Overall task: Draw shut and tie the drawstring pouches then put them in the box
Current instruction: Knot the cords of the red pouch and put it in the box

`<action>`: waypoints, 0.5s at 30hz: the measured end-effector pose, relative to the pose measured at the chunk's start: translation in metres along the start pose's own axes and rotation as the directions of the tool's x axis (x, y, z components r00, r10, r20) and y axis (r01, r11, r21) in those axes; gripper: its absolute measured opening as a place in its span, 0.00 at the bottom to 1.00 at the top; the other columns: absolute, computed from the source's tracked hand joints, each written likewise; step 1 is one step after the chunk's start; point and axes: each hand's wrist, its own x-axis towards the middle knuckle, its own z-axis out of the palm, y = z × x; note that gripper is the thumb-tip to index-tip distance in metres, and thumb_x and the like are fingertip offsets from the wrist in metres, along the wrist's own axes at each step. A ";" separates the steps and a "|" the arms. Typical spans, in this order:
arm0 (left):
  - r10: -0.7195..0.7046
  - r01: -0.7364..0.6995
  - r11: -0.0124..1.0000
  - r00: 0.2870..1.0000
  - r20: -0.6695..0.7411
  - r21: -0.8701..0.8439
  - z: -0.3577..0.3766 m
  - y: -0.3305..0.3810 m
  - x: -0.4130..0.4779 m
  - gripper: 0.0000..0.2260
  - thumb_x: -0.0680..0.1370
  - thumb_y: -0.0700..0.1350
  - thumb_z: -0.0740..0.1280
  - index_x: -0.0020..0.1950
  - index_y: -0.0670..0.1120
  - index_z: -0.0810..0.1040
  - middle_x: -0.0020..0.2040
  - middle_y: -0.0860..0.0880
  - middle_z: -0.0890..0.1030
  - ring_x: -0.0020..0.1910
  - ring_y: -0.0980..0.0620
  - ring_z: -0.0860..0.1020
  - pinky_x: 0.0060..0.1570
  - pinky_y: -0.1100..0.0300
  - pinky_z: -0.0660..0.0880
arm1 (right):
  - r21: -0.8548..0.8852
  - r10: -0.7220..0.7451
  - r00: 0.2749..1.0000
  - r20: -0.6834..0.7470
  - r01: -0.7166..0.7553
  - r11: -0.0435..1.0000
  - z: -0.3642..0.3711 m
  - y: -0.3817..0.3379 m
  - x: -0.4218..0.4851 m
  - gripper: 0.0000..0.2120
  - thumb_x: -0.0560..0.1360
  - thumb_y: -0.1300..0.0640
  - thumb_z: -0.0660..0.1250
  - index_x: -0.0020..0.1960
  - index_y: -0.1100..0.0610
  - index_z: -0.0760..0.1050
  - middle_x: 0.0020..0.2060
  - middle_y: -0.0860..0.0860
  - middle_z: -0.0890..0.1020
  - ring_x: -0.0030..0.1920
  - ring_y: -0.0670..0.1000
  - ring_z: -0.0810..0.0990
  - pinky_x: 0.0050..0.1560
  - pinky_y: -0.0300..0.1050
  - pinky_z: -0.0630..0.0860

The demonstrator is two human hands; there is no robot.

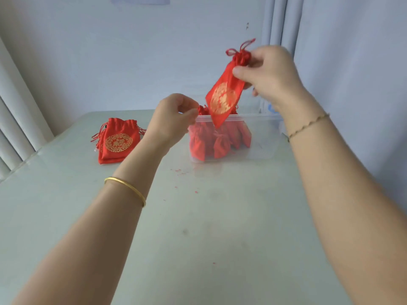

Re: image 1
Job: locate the person's left hand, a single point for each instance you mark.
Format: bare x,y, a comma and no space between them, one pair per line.
171,120

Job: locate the person's right hand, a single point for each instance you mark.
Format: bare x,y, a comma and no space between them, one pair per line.
276,76

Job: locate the red pouches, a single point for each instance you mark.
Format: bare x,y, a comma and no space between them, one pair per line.
222,146

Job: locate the clear plastic storage box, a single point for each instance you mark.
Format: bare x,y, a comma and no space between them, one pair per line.
267,139

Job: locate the person's left forearm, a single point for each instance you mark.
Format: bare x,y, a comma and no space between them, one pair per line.
79,250

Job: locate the person's right forearm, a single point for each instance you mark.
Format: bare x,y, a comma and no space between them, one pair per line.
349,203

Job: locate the gold bangle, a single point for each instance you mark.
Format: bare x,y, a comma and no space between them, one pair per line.
127,184

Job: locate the grey curtain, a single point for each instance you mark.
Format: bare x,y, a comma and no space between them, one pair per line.
349,44

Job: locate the white vertical blinds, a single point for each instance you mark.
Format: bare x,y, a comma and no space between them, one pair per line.
19,123

